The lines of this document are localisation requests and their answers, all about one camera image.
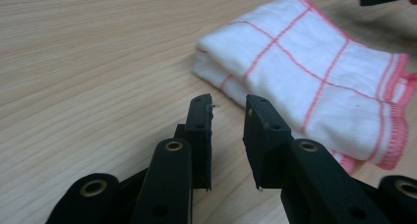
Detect white cloth with pink grid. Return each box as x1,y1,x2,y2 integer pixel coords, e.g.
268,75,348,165
192,0,417,175

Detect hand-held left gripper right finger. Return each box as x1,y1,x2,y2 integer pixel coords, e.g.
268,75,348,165
242,93,293,190

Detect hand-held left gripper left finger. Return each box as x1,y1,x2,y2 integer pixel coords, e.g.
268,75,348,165
173,92,214,192

